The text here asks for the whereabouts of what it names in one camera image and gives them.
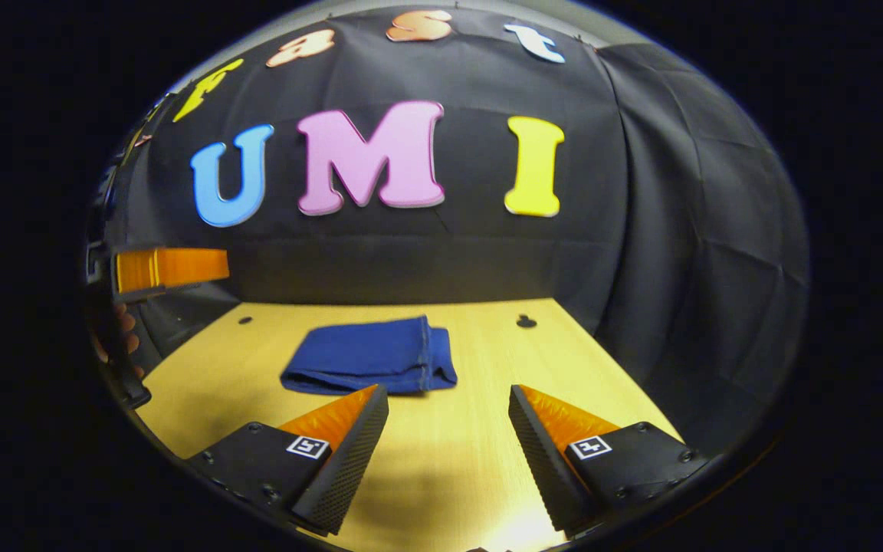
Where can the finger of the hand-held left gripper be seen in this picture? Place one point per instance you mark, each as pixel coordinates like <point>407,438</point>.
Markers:
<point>173,267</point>

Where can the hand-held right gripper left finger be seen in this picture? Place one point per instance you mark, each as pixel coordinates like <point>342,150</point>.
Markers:
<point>346,468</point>

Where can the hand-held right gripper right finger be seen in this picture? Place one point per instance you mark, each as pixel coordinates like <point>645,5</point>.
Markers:
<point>545,468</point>

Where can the blue denim jeans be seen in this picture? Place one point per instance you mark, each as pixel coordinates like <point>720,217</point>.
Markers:
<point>365,356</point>

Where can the black backdrop cloth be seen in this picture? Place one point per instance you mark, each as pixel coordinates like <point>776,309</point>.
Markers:
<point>641,230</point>

